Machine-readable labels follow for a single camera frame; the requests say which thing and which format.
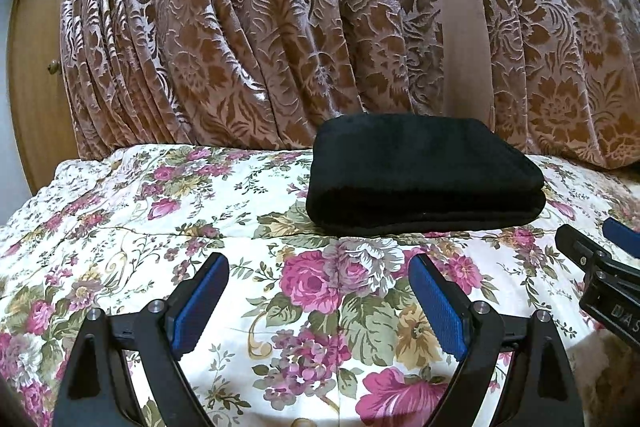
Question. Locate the plain brown curtain band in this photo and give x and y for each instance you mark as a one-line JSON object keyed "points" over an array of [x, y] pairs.
{"points": [[467, 91]]}

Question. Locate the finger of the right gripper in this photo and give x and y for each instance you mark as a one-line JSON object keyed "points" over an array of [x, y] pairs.
{"points": [[580, 249], [622, 236]]}

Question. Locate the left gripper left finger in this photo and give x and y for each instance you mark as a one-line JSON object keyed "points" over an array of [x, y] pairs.
{"points": [[97, 390]]}

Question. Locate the black pants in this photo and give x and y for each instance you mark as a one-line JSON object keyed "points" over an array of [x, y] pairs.
{"points": [[377, 174]]}

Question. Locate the floral bedspread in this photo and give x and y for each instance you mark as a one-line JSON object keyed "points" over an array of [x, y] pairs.
{"points": [[311, 330]]}

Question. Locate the brown floral curtain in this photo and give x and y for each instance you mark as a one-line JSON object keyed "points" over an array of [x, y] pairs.
{"points": [[266, 74]]}

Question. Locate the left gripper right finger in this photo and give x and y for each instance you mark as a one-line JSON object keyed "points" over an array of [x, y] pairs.
{"points": [[539, 390]]}

